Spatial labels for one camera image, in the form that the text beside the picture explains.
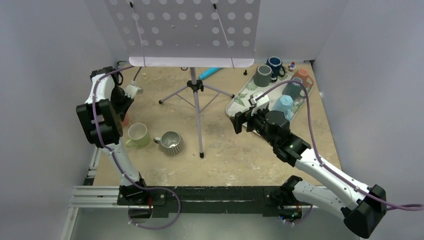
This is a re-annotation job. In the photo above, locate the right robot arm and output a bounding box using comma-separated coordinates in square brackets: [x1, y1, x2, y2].
[230, 109, 387, 239]

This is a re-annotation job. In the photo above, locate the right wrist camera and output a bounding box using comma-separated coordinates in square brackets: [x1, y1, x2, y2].
[248, 90, 270, 116]

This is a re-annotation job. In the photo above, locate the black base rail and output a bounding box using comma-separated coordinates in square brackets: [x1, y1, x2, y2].
[117, 185, 314, 220]

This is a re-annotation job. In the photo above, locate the orange mug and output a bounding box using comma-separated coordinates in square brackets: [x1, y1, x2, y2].
[292, 68, 314, 88]

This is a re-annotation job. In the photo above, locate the aluminium frame rail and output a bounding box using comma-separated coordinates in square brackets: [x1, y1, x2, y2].
[59, 148, 119, 240]

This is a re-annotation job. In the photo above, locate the floral serving tray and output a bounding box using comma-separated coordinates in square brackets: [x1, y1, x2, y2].
[225, 72, 306, 122]

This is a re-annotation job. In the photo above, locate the salmon pink mug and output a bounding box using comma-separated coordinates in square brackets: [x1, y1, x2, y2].
[121, 113, 130, 127]

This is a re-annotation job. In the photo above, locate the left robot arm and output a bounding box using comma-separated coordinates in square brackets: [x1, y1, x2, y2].
[76, 66, 149, 206]

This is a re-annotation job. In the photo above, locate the light green mug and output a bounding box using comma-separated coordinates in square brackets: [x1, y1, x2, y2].
[125, 122, 151, 148]

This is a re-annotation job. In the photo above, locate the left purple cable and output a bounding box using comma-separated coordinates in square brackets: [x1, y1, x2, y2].
[92, 65, 181, 200]

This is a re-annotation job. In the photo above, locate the light blue faceted mug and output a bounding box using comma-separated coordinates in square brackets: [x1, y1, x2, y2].
[272, 94, 294, 121]

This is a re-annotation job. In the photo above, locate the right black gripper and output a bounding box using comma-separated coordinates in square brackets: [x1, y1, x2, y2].
[230, 103, 278, 147]

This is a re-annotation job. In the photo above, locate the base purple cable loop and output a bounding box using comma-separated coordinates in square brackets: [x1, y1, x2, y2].
[127, 188, 185, 232]

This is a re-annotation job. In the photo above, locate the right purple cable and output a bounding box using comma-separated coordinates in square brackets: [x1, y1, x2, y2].
[255, 79, 424, 212]

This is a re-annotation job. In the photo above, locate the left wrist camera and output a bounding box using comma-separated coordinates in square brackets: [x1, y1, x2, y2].
[124, 84, 144, 99]

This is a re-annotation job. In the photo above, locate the small gnome figurine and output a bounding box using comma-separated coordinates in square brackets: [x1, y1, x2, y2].
[288, 61, 296, 72]

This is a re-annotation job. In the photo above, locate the dark blue mug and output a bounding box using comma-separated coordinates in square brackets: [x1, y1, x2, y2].
[266, 56, 286, 83]

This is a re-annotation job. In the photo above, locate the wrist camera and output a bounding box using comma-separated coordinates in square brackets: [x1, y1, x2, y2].
[248, 90, 270, 116]
[124, 84, 144, 99]

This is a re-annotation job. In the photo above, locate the light blue cylinder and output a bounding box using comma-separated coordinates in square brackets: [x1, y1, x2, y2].
[198, 67, 221, 81]

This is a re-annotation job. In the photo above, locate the perforated music stand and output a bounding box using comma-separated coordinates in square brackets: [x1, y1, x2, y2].
[103, 0, 261, 159]

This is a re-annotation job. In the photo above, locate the grey ribbed mug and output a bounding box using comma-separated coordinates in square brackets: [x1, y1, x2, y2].
[153, 131, 184, 156]

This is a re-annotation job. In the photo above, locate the dark teal mug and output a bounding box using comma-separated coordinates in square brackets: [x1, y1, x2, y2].
[282, 77, 306, 101]

